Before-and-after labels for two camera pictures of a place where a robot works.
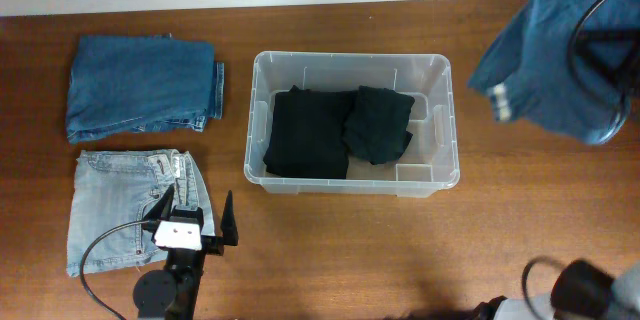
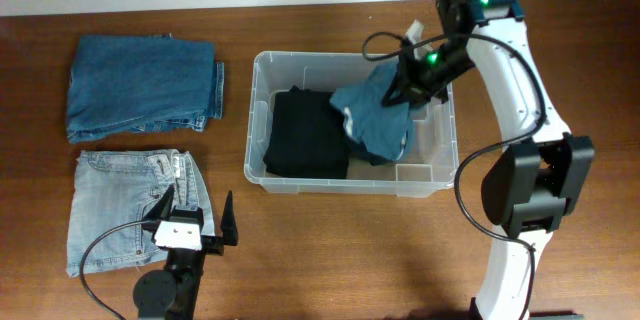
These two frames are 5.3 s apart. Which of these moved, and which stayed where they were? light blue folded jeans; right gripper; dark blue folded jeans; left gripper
Moved: right gripper
Stayed: left gripper; light blue folded jeans; dark blue folded jeans
